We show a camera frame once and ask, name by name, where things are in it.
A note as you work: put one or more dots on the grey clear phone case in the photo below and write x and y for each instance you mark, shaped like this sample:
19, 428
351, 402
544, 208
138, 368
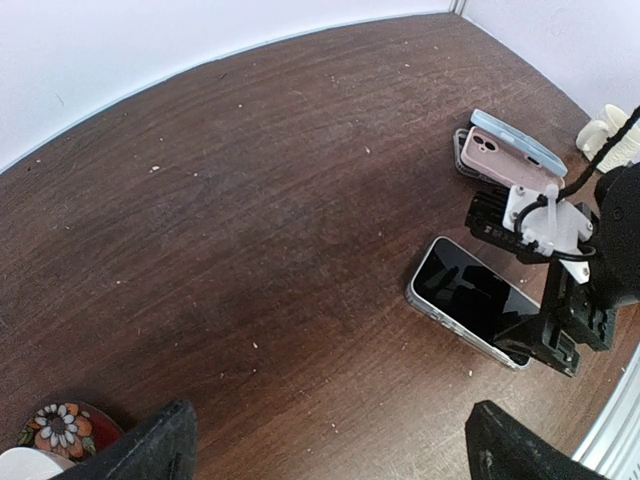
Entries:
459, 139

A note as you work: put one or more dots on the right aluminium frame post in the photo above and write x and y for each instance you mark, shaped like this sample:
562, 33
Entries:
457, 7

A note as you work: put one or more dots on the front aluminium rail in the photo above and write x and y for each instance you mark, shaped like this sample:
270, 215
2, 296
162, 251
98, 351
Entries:
611, 447

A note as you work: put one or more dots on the white bowl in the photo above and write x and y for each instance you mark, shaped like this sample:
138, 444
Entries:
28, 464

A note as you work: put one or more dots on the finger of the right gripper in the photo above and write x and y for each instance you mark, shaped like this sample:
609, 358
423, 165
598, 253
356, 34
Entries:
543, 339

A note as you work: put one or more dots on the pink phone case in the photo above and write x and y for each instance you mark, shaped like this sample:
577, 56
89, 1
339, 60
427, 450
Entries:
504, 164

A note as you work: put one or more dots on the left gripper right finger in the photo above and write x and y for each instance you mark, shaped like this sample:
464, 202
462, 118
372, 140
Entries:
499, 447

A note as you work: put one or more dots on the red floral saucer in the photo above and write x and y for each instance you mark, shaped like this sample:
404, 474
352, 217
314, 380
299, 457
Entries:
73, 430

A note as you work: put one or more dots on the light blue phone case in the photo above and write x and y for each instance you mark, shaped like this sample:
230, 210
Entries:
532, 149

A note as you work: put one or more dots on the clear magsafe phone case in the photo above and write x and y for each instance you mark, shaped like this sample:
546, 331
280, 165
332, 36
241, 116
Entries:
467, 336

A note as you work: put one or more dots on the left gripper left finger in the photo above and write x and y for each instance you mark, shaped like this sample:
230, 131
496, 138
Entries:
163, 446

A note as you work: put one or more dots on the silver smartphone black screen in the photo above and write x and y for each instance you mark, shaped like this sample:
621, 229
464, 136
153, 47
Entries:
457, 283

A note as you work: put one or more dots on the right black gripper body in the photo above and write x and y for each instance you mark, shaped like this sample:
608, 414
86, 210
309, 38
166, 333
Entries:
569, 317

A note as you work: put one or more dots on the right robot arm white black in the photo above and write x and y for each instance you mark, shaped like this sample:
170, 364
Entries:
614, 280

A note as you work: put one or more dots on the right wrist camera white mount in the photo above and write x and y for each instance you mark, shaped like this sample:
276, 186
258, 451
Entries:
537, 227

